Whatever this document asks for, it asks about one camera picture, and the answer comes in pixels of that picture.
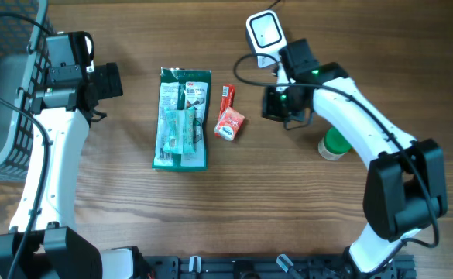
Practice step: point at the green 3M package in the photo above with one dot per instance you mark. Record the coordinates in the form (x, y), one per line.
(183, 89)

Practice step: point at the green lidded jar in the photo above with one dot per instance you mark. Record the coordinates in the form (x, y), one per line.
(333, 145)

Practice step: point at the teal snack packet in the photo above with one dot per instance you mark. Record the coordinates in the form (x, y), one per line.
(179, 139)

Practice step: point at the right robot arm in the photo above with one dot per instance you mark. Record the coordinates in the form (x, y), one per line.
(405, 190)

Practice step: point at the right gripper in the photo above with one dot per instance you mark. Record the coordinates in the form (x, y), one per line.
(270, 111)

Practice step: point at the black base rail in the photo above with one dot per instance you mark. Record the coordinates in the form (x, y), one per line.
(245, 267)

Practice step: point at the white barcode scanner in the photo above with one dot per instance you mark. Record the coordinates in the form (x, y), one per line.
(265, 37)

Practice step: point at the orange jar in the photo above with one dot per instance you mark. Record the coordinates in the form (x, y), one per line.
(229, 124)

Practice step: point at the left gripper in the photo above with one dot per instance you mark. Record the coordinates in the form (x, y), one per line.
(107, 80)

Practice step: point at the grey plastic mesh basket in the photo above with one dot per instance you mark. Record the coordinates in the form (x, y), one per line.
(24, 58)

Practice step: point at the red stick sachet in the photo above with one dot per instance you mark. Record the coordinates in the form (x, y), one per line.
(228, 94)

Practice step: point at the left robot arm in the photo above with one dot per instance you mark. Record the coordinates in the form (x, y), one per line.
(42, 241)

